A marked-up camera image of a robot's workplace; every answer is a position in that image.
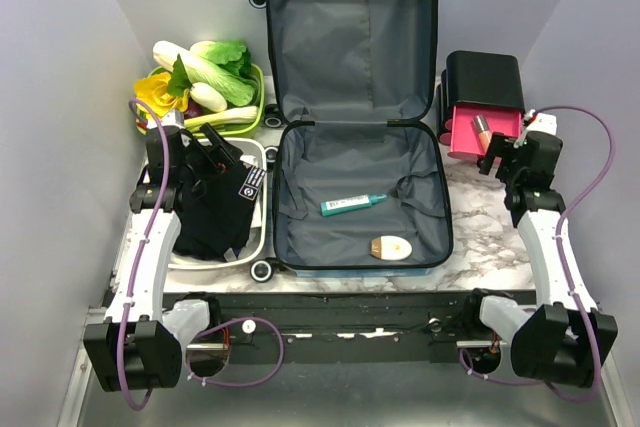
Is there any brown foundation tube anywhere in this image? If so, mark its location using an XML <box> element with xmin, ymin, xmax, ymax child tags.
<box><xmin>472</xmin><ymin>115</ymin><xmax>492</xmax><ymax>154</ymax></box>

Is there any black garment with label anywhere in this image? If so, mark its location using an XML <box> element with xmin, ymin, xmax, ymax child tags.
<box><xmin>173</xmin><ymin>142</ymin><xmax>266</xmax><ymax>260</ymax></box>

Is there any black bag with pink trim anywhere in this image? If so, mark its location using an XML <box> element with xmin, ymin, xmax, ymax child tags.
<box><xmin>435</xmin><ymin>50</ymin><xmax>524</xmax><ymax>161</ymax></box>

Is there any blue fish print suitcase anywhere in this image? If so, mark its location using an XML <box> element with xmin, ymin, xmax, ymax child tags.
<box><xmin>265</xmin><ymin>0</ymin><xmax>454</xmax><ymax>277</ymax></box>

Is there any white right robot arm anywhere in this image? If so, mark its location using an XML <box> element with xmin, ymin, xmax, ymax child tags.
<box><xmin>459</xmin><ymin>131</ymin><xmax>618</xmax><ymax>388</ymax></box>

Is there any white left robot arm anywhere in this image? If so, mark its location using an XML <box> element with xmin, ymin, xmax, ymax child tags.
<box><xmin>83</xmin><ymin>125</ymin><xmax>222</xmax><ymax>393</ymax></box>

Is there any green white leek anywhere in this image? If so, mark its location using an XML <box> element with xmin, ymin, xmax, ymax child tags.
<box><xmin>184</xmin><ymin>106</ymin><xmax>260</xmax><ymax>135</ymax></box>

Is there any white rectangular tray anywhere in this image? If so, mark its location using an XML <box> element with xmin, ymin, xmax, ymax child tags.
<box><xmin>169</xmin><ymin>137</ymin><xmax>269</xmax><ymax>273</ymax></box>

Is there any green vegetable basket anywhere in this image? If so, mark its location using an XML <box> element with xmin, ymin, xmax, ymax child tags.
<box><xmin>134</xmin><ymin>57</ymin><xmax>262</xmax><ymax>136</ymax></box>

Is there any purple onion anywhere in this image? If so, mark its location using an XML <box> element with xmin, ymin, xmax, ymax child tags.
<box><xmin>185</xmin><ymin>100</ymin><xmax>204</xmax><ymax>118</ymax></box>

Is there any white radish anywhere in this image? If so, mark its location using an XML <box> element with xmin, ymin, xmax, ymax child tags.
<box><xmin>190</xmin><ymin>82</ymin><xmax>228</xmax><ymax>113</ymax></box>

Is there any white napa cabbage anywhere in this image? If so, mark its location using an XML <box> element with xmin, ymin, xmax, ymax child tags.
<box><xmin>153</xmin><ymin>41</ymin><xmax>255</xmax><ymax>107</ymax></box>

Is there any yellow flower cabbage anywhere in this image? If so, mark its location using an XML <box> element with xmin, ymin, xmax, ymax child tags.
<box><xmin>134</xmin><ymin>72</ymin><xmax>189</xmax><ymax>117</ymax></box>

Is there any green leafy lettuce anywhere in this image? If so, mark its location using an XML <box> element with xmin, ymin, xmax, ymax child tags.
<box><xmin>189</xmin><ymin>40</ymin><xmax>251</xmax><ymax>77</ymax></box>

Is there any teal tube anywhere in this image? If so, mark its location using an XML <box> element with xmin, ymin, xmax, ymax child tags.
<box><xmin>320</xmin><ymin>194</ymin><xmax>388</xmax><ymax>217</ymax></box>

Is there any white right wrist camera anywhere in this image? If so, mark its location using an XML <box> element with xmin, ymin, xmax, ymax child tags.
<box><xmin>515</xmin><ymin>109</ymin><xmax>557</xmax><ymax>147</ymax></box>

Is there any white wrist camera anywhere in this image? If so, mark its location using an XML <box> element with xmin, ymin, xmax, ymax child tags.
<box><xmin>515</xmin><ymin>109</ymin><xmax>557</xmax><ymax>147</ymax></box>
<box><xmin>145</xmin><ymin>109</ymin><xmax>185</xmax><ymax>136</ymax></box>

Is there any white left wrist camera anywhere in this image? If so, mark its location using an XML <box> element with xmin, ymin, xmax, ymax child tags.
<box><xmin>145</xmin><ymin>109</ymin><xmax>185</xmax><ymax>136</ymax></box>

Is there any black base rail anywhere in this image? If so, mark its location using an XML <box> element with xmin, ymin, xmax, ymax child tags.
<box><xmin>164</xmin><ymin>289</ymin><xmax>506</xmax><ymax>366</ymax></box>

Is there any aluminium frame rail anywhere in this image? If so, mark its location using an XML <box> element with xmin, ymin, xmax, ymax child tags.
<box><xmin>57</xmin><ymin>307</ymin><xmax>118</xmax><ymax>426</ymax></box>

